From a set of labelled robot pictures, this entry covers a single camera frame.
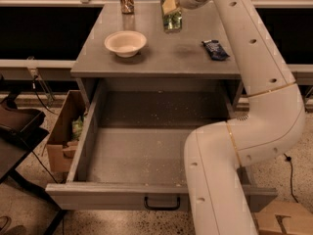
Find green soda can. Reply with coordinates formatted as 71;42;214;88
160;0;182;33

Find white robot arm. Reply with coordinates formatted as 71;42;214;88
163;0;305;235

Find grey cabinet with top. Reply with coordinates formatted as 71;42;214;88
71;0;243;106

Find open grey top drawer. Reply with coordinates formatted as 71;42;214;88
44;78;278;212

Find white paper bowl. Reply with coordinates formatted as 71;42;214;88
104;30;147;58

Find blue snack bag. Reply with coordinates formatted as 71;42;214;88
202;40;229;61

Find green bag in box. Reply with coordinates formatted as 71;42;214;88
71;116;84;140

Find open cardboard box left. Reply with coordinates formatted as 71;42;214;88
46;90;85;172

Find black chair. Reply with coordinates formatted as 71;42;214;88
0;87;67;235

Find cardboard box bottom right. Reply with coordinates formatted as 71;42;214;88
255;201;313;235

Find black cable left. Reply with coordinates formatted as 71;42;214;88
31;74;60;117

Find black power adapter with cable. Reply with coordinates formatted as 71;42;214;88
284;154;299;203

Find black drawer handle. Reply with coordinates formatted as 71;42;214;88
144;196;181;212

